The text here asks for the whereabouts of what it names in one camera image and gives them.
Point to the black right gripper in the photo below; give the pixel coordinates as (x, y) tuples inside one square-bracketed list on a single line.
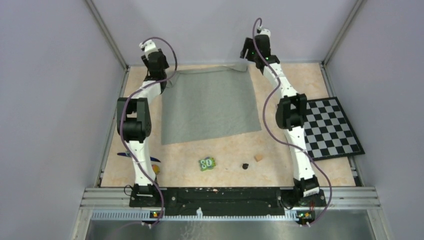
[(248, 44)]

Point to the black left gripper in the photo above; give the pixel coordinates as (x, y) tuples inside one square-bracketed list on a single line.
[(165, 66)]

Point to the grey-green cloth napkin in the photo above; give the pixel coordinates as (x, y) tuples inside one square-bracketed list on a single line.
[(208, 103)]

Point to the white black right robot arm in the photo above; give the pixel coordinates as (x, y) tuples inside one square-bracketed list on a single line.
[(291, 110)]

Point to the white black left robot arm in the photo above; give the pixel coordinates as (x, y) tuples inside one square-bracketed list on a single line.
[(134, 124)]

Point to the blue pen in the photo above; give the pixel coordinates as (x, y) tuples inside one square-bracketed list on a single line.
[(127, 154)]

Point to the red yellow ball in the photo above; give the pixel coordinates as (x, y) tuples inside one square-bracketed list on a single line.
[(156, 169)]

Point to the green owl toy block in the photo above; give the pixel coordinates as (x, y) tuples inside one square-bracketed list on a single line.
[(207, 163)]

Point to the small tan wooden block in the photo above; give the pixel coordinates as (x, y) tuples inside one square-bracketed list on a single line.
[(258, 157)]

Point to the black white checkerboard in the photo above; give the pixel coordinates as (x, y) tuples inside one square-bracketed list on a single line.
[(328, 132)]

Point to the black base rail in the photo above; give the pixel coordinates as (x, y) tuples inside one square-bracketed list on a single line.
[(223, 201)]

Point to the aluminium frame rail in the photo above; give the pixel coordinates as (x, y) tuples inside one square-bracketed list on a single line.
[(112, 204)]

